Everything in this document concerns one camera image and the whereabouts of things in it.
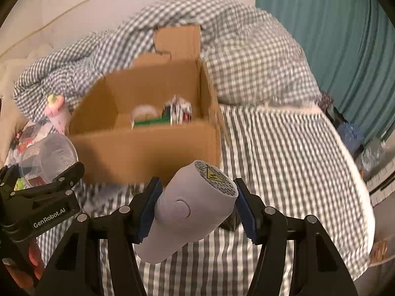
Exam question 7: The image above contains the white ribbed object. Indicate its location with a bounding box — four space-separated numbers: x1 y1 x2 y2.
366 162 395 208

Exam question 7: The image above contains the grey checked bed sheet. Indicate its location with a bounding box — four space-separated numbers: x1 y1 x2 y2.
37 103 375 296

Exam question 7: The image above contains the pink bottle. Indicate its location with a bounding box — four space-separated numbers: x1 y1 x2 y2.
45 94 73 134

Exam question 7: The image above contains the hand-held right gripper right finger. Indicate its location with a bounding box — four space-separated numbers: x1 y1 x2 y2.
233 177 360 296

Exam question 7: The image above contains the pile of mixed snack packets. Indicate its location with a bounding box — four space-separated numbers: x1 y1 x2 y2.
9 120 47 161

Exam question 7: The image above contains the clear plastic bottle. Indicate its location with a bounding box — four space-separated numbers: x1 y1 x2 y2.
359 137 394 176

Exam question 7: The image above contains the person's left hand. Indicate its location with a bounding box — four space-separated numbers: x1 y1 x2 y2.
2 239 46 289

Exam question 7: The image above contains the clear tape roll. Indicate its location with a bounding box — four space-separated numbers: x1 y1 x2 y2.
130 105 159 128

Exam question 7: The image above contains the white paper cup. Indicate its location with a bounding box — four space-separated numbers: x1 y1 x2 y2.
19 133 79 189

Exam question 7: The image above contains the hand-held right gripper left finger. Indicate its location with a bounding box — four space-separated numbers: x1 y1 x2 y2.
35 176 163 296

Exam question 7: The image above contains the blue plastic bag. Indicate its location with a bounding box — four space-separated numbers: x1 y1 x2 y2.
336 120 365 155

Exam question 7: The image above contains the green flat box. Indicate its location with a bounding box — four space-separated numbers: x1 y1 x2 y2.
133 115 172 129

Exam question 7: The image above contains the teal curtain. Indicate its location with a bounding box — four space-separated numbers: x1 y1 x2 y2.
256 0 395 144

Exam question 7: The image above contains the grey gingham duvet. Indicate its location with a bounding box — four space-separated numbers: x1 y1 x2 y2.
14 0 320 124

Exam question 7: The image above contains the shiny printed snack packet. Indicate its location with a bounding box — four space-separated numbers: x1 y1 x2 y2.
163 95 193 127

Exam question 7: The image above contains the brown cardboard box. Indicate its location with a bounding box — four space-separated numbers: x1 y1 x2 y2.
68 25 229 185

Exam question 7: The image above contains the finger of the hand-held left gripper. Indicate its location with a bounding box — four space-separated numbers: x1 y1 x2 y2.
46 161 85 192
0 165 22 193

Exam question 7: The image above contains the white tube bottle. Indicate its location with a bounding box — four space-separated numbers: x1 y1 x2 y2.
135 160 239 264

